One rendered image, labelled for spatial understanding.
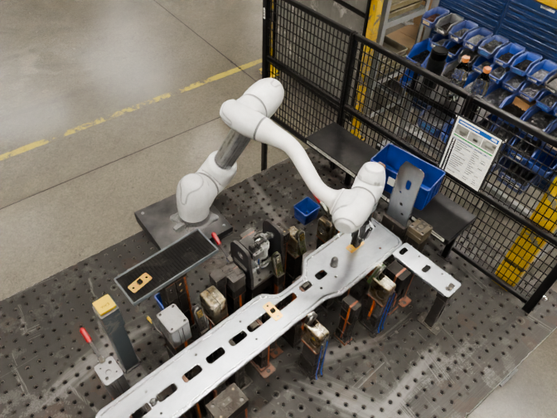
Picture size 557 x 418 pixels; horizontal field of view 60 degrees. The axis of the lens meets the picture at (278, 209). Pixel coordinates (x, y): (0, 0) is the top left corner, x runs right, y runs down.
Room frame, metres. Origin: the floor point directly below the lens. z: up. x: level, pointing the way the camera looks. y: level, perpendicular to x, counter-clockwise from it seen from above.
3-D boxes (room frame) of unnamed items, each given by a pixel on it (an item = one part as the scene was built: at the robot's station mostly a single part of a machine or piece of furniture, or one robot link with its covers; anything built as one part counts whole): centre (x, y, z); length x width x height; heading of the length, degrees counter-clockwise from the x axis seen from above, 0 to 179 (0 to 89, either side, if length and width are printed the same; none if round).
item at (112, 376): (0.67, 0.54, 0.88); 0.11 x 0.10 x 0.36; 44
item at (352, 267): (0.94, 0.01, 1.00); 1.38 x 0.22 x 0.02; 134
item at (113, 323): (0.86, 0.59, 0.92); 0.08 x 0.08 x 0.44; 44
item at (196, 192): (1.63, 0.42, 0.92); 0.18 x 0.16 x 0.22; 153
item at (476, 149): (1.60, -0.80, 1.30); 0.23 x 0.02 x 0.31; 44
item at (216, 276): (1.05, 0.22, 0.90); 0.05 x 0.05 x 0.40; 44
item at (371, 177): (1.27, -0.33, 1.40); 0.13 x 0.11 x 0.16; 153
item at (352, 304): (1.03, -0.31, 0.84); 0.11 x 0.08 x 0.29; 44
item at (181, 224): (1.60, 0.44, 0.79); 0.22 x 0.18 x 0.06; 141
